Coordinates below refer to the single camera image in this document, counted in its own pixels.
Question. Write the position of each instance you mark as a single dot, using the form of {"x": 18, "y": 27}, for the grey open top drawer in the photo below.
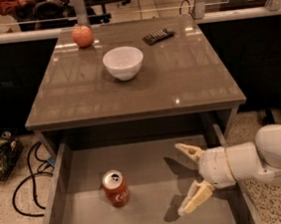
{"x": 158, "y": 177}

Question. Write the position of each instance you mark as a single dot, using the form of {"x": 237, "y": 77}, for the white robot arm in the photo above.
{"x": 267, "y": 142}

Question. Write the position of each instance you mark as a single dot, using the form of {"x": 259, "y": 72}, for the person in red sweater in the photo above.
{"x": 9, "y": 7}

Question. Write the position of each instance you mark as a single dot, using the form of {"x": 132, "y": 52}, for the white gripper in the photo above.
{"x": 214, "y": 167}

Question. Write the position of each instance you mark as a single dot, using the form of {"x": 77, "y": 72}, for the white ceramic bowl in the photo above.
{"x": 123, "y": 63}

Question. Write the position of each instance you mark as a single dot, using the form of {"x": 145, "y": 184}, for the black wire basket with items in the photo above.
{"x": 10, "y": 150}

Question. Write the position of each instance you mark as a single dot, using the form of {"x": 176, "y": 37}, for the black office chair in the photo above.
{"x": 55, "y": 14}

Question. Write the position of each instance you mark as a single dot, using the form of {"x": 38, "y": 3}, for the left metal railing post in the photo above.
{"x": 81, "y": 12}

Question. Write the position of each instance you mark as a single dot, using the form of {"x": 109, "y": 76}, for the dark snack bar packet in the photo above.
{"x": 157, "y": 36}

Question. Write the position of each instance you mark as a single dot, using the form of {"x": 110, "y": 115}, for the red coke can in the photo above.
{"x": 114, "y": 185}

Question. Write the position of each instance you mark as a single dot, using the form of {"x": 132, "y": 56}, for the red apple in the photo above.
{"x": 82, "y": 36}

